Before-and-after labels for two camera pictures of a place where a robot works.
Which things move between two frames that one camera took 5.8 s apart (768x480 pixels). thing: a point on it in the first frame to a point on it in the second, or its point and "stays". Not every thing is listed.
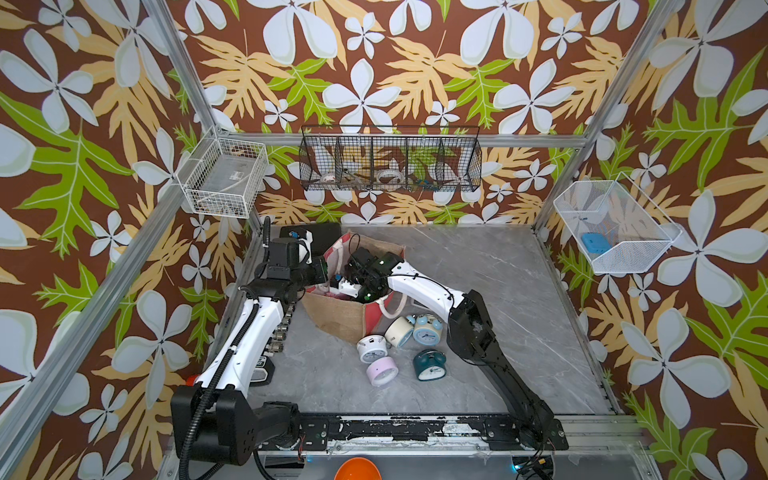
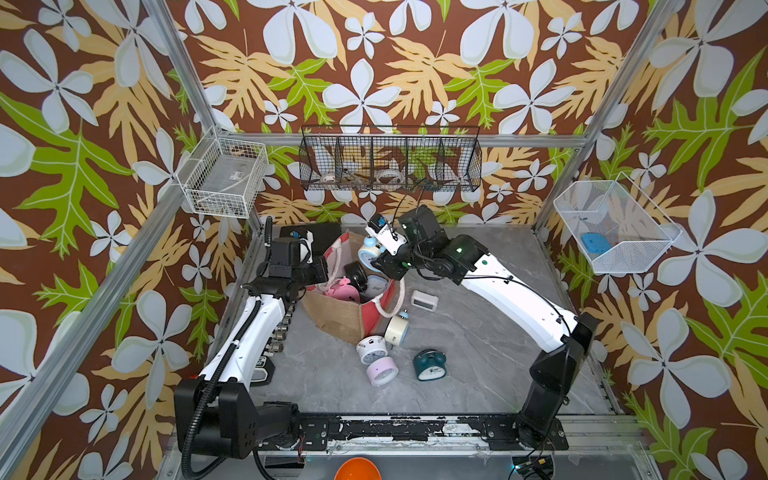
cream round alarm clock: [399, 331] stays
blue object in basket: [596, 243] stays
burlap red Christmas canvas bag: [349, 318] stays
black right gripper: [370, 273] to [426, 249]
